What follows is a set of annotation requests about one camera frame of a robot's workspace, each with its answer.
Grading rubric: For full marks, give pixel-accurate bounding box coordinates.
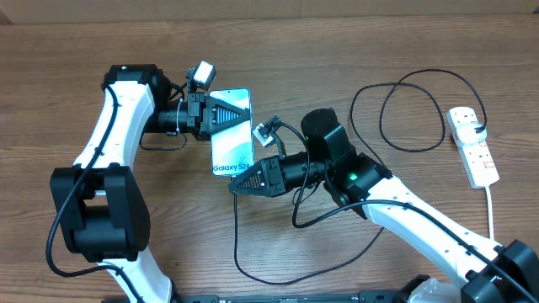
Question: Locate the blue Galaxy S24 smartphone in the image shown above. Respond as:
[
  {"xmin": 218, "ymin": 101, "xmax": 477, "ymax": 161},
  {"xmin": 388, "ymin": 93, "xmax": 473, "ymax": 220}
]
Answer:
[{"xmin": 210, "ymin": 88, "xmax": 254, "ymax": 177}]

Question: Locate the white power strip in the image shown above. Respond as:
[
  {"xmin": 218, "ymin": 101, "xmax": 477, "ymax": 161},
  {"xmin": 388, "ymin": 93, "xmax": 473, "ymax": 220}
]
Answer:
[{"xmin": 446, "ymin": 107, "xmax": 499, "ymax": 189}]

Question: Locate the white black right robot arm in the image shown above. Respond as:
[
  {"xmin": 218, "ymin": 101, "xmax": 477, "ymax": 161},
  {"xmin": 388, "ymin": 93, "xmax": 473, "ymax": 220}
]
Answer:
[{"xmin": 229, "ymin": 109, "xmax": 538, "ymax": 302}]

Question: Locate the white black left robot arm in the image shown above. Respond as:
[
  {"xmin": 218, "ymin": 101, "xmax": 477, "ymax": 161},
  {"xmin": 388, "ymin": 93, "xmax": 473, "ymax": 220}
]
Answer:
[{"xmin": 50, "ymin": 62, "xmax": 253, "ymax": 302}]

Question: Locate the white charger plug adapter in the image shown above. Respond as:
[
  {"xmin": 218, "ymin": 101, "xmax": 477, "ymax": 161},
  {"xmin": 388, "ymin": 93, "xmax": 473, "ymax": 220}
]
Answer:
[{"xmin": 453, "ymin": 123, "xmax": 487, "ymax": 147}]

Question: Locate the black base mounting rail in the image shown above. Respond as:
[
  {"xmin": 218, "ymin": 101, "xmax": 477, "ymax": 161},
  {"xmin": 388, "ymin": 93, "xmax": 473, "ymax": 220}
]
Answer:
[{"xmin": 171, "ymin": 290, "xmax": 410, "ymax": 303}]

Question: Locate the white power strip cord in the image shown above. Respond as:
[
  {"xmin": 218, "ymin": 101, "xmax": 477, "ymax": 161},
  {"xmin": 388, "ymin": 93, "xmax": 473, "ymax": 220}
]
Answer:
[{"xmin": 484, "ymin": 185, "xmax": 496, "ymax": 241}]

